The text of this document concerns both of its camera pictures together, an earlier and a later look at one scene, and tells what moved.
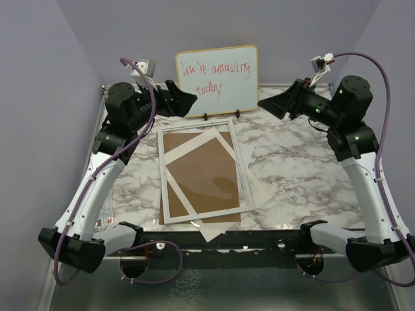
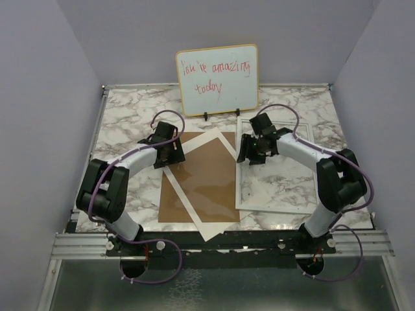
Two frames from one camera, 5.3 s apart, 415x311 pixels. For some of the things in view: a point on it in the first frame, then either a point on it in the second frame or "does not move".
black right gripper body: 309,103 -> 253,149
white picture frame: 240,163 -> 282,184
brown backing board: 207,175 does not move
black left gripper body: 163,106 -> 172,155
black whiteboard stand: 237,115 does not move
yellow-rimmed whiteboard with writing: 224,80 does not move
